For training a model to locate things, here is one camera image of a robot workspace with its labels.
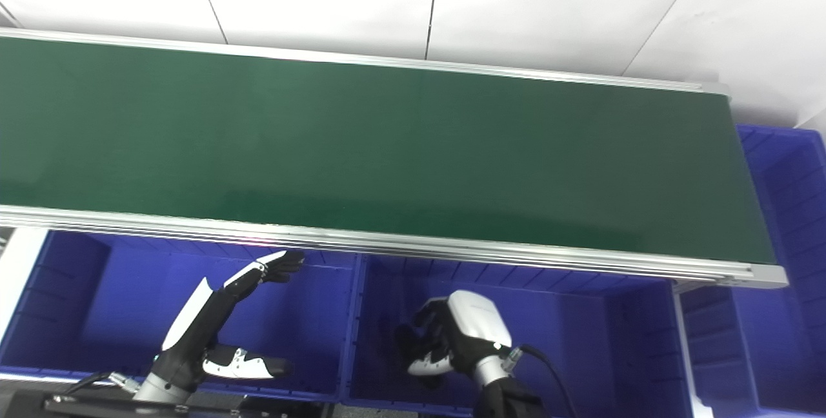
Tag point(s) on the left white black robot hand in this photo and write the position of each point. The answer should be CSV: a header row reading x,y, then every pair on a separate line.
x,y
206,321

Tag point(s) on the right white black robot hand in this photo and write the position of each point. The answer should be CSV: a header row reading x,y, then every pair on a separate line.
x,y
474,324

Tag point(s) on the black flanged plastic part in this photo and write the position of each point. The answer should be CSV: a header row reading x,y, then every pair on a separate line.
x,y
408,344

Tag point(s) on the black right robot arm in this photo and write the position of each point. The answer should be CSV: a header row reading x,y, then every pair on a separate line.
x,y
506,398

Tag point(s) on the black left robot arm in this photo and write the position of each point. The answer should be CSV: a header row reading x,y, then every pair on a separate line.
x,y
158,389

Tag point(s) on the blue plastic bin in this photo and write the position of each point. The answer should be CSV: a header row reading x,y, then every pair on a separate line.
x,y
116,302
568,340
787,224

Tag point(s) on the green conveyor belt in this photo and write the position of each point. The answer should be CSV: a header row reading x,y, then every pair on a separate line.
x,y
387,160

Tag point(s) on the grey conveyor leg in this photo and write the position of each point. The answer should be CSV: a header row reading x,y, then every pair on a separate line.
x,y
684,353

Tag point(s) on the wide ribbed aluminium conveyor rail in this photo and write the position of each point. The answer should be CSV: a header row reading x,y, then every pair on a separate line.
x,y
387,244

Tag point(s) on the thin aluminium conveyor rail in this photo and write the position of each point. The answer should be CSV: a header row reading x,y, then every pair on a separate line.
x,y
387,63

